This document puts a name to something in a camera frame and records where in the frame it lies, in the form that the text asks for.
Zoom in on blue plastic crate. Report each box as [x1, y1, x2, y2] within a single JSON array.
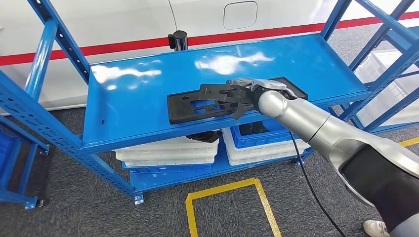
[[122, 161, 213, 174], [230, 118, 301, 150]]

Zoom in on person's white shoe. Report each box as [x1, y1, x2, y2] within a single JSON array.
[[362, 220, 390, 237]]

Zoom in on low blue metal rack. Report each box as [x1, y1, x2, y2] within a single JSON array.
[[0, 114, 50, 210]]

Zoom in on large blue metal shelf rack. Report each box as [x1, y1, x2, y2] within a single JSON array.
[[0, 0, 374, 206]]

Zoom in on blue rack with cross braces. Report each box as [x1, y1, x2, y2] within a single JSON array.
[[340, 0, 419, 135]]

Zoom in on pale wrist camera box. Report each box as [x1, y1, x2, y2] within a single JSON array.
[[250, 79, 288, 92]]

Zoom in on black stanchion post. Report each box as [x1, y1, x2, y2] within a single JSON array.
[[168, 30, 189, 52]]

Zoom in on clear plastic wrap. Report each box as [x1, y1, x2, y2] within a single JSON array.
[[226, 78, 254, 88]]

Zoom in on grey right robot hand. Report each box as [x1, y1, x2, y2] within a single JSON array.
[[200, 83, 297, 120]]

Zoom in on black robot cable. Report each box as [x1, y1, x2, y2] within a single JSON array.
[[289, 130, 347, 237]]

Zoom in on small black plastic part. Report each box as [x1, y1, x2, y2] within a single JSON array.
[[186, 130, 220, 144]]

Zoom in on long black plastic part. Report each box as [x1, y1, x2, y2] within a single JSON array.
[[167, 77, 309, 125]]

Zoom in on yellow floor tape square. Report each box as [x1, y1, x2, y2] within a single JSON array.
[[185, 178, 282, 237], [398, 136, 419, 148]]

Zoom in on translucent white storage crate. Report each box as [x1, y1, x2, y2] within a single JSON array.
[[355, 49, 419, 126]]

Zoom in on white plastic crate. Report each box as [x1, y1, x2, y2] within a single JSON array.
[[112, 132, 220, 155], [222, 127, 311, 158], [227, 149, 310, 166], [115, 149, 218, 161], [123, 156, 216, 168]]

